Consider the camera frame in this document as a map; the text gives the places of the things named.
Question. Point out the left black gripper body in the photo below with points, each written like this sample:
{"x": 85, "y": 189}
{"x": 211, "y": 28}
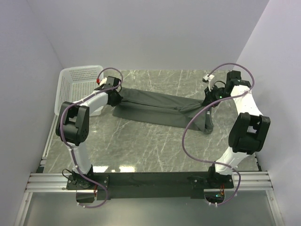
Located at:
{"x": 117, "y": 100}

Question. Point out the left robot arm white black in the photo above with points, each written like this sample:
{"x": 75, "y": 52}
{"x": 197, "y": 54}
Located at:
{"x": 73, "y": 126}

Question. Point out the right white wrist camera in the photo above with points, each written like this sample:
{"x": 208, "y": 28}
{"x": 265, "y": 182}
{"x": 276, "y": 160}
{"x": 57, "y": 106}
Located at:
{"x": 210, "y": 80}

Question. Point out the aluminium frame rail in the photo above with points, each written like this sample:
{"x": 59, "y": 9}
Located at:
{"x": 41, "y": 182}

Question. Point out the dark grey t shirt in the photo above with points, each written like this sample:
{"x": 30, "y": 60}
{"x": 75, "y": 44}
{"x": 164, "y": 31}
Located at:
{"x": 157, "y": 108}

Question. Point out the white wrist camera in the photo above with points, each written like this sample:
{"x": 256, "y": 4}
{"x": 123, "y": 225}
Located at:
{"x": 210, "y": 80}
{"x": 102, "y": 81}

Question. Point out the white perforated plastic basket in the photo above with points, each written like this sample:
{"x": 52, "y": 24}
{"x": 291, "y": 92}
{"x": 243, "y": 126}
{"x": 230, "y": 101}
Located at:
{"x": 75, "y": 83}

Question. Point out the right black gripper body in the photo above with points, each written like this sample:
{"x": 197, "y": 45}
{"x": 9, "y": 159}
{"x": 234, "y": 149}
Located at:
{"x": 215, "y": 94}

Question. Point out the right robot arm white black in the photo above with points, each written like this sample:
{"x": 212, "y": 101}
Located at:
{"x": 249, "y": 131}

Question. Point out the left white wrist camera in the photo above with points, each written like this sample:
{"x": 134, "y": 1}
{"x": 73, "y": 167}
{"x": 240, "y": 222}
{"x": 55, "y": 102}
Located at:
{"x": 102, "y": 81}

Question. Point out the black base crossbar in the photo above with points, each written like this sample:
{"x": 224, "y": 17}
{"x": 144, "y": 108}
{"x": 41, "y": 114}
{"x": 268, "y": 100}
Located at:
{"x": 150, "y": 184}

